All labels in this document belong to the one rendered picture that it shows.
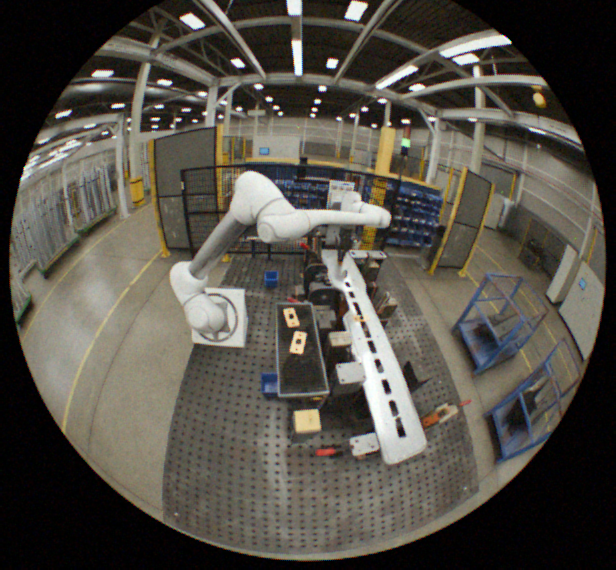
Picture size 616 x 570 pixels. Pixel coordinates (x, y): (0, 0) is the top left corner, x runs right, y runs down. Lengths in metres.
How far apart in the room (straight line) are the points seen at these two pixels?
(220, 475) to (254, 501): 0.19
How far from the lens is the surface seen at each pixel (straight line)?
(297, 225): 0.70
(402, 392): 0.87
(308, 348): 0.66
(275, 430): 1.03
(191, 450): 1.10
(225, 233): 0.82
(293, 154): 7.38
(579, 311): 8.15
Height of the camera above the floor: 1.71
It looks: 33 degrees down
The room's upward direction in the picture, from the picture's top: 6 degrees clockwise
